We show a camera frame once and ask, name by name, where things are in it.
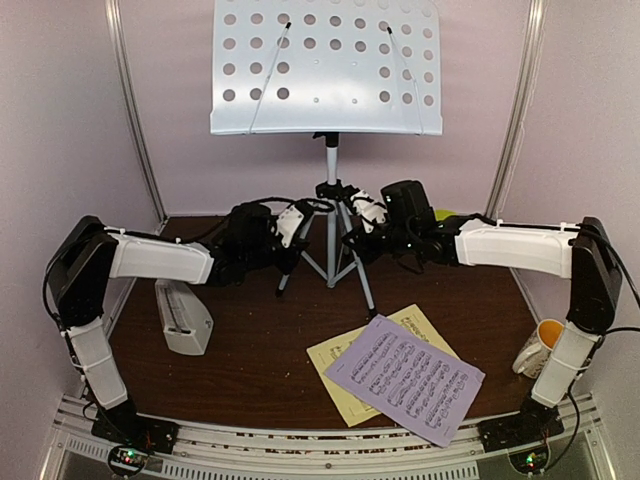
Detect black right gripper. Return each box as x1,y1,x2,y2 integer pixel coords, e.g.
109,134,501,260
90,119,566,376
345,221,417,264

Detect yellow sheet music page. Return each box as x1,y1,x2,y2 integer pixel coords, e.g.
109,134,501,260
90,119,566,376
311,305,458,427

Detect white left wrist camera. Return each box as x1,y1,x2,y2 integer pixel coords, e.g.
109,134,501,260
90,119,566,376
276,201,313,248

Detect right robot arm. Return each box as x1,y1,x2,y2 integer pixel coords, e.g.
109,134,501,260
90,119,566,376
342,180,622,442

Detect white folding music stand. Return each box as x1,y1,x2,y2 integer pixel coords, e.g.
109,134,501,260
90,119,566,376
210,1,443,286

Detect purple sheet music page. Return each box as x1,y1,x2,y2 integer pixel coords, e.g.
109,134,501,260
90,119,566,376
325,315,485,448

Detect white metronome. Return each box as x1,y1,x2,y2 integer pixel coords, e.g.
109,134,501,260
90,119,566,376
155,279,214,356

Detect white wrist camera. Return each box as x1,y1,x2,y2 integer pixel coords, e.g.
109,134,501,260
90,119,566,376
276,201,313,248
347,186,388,234

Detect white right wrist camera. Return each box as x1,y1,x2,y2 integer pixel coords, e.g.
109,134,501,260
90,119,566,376
347,186,388,234

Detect green bowl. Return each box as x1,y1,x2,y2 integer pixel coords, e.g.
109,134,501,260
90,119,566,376
435,209,457,222

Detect white mug orange inside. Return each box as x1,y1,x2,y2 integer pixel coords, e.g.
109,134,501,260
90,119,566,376
512,319,564,379

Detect aluminium front rail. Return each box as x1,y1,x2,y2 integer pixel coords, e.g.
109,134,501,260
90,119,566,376
36,394,620,479

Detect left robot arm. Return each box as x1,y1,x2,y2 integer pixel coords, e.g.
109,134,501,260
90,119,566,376
42,198,334,444

